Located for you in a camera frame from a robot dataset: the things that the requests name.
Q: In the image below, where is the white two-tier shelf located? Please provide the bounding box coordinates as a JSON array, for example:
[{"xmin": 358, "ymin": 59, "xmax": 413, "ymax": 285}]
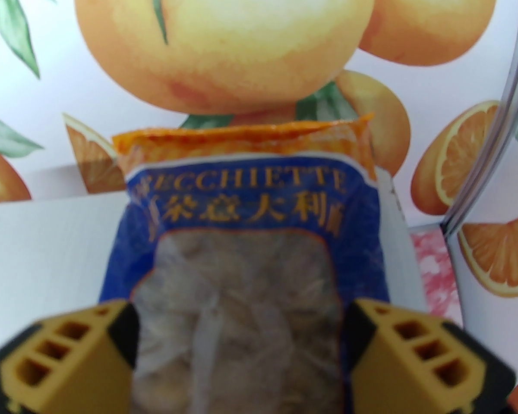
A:
[{"xmin": 0, "ymin": 166, "xmax": 429, "ymax": 363}]

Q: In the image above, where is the blue orecchiette pasta bag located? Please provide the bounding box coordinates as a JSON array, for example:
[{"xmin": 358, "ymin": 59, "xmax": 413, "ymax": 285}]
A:
[{"xmin": 98, "ymin": 113, "xmax": 393, "ymax": 414}]

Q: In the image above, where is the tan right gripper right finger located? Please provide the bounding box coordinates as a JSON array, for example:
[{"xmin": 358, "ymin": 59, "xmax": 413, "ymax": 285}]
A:
[{"xmin": 347, "ymin": 298, "xmax": 518, "ymax": 414}]

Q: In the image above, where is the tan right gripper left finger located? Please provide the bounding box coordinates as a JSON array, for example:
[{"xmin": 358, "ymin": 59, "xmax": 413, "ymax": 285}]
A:
[{"xmin": 0, "ymin": 299, "xmax": 139, "ymax": 414}]

